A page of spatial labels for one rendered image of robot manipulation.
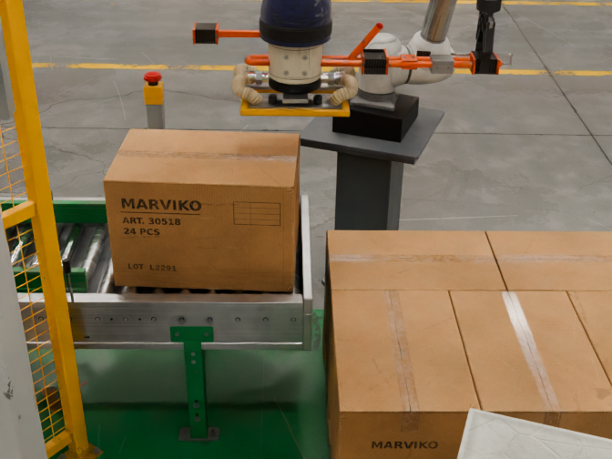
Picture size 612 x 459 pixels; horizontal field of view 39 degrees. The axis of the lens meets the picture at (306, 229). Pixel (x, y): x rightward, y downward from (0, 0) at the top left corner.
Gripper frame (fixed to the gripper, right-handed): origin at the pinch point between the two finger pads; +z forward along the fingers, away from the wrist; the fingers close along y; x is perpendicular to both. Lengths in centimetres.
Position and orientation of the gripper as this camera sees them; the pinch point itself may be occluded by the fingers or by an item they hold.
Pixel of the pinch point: (482, 60)
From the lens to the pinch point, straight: 289.6
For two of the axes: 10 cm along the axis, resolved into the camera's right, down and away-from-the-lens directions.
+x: 10.0, 0.1, 0.2
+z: -0.2, 8.6, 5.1
